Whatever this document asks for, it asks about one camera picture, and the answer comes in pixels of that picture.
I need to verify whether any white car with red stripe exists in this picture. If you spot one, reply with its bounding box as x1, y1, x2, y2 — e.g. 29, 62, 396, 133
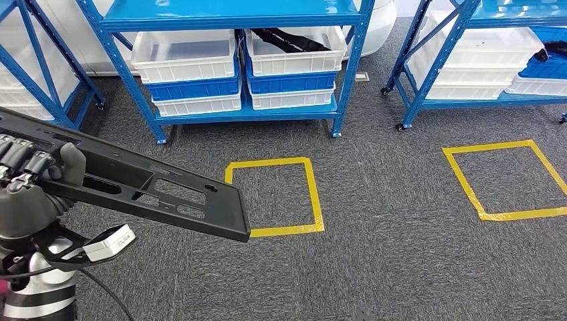
37, 0, 398, 77

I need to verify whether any blue steel shelf rack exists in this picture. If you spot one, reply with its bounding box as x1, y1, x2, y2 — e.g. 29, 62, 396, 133
75, 0, 376, 145
380, 0, 567, 132
0, 0, 106, 130

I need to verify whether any yellow floor tape square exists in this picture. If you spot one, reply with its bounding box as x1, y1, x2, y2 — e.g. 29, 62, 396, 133
224, 156, 326, 239
442, 140, 567, 222

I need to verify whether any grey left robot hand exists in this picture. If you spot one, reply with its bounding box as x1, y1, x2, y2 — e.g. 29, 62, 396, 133
0, 134, 88, 241

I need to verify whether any long black plastic panel part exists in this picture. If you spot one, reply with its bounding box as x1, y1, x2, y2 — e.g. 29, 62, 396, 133
0, 106, 252, 243

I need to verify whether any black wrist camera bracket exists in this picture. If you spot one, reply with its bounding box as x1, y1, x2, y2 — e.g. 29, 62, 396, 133
33, 223, 117, 272

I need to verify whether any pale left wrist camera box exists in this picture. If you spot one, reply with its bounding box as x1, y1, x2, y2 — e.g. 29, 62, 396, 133
83, 224, 137, 263

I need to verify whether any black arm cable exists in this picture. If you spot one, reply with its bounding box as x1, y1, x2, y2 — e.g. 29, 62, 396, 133
78, 267, 135, 321

